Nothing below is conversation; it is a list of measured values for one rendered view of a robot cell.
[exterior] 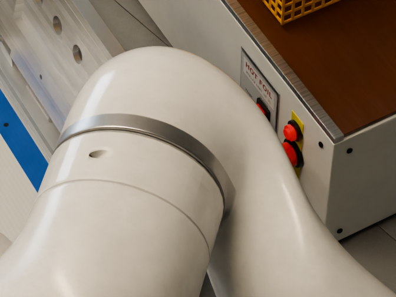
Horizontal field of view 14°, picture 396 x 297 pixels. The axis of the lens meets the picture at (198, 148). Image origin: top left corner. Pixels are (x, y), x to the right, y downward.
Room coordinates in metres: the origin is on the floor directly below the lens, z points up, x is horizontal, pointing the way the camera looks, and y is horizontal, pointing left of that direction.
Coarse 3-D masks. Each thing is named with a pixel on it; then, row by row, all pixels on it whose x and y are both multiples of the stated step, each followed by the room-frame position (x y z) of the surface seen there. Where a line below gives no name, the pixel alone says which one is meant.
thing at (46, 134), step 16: (0, 48) 1.25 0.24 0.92; (0, 64) 1.23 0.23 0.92; (0, 80) 1.20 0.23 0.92; (16, 80) 1.20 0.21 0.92; (16, 96) 1.18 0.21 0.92; (32, 112) 1.16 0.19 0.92; (32, 128) 1.13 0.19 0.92; (48, 128) 1.13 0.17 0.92; (48, 144) 1.11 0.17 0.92; (48, 160) 1.09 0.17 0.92
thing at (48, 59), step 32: (0, 0) 1.26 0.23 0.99; (32, 0) 1.23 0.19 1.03; (64, 0) 1.18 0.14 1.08; (0, 32) 1.25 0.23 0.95; (32, 32) 1.21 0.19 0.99; (64, 32) 1.17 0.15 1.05; (96, 32) 1.11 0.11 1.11; (32, 64) 1.18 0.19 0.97; (64, 64) 1.15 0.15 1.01; (96, 64) 1.11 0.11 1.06; (32, 96) 1.17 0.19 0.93; (64, 96) 1.12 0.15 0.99
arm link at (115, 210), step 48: (96, 144) 0.52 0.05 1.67; (144, 144) 0.51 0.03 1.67; (48, 192) 0.49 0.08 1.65; (96, 192) 0.48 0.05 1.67; (144, 192) 0.48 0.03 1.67; (192, 192) 0.49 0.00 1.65; (0, 240) 0.53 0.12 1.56; (48, 240) 0.46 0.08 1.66; (96, 240) 0.45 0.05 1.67; (144, 240) 0.45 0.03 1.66; (192, 240) 0.47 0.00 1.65; (0, 288) 0.44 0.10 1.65; (48, 288) 0.42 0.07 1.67; (96, 288) 0.42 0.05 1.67; (144, 288) 0.43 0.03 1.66; (192, 288) 0.45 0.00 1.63
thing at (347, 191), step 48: (144, 0) 1.33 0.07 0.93; (192, 0) 1.22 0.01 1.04; (240, 0) 1.17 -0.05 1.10; (288, 0) 1.17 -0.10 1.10; (384, 0) 1.17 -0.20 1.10; (192, 48) 1.22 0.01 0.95; (240, 48) 1.13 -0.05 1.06; (288, 48) 1.10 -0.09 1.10; (336, 48) 1.10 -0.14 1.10; (384, 48) 1.10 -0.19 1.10; (288, 96) 1.05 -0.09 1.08; (336, 96) 1.03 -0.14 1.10; (384, 96) 1.03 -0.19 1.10; (336, 144) 0.97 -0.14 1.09; (384, 144) 1.00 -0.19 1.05; (336, 192) 0.98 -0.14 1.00; (384, 192) 1.01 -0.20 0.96
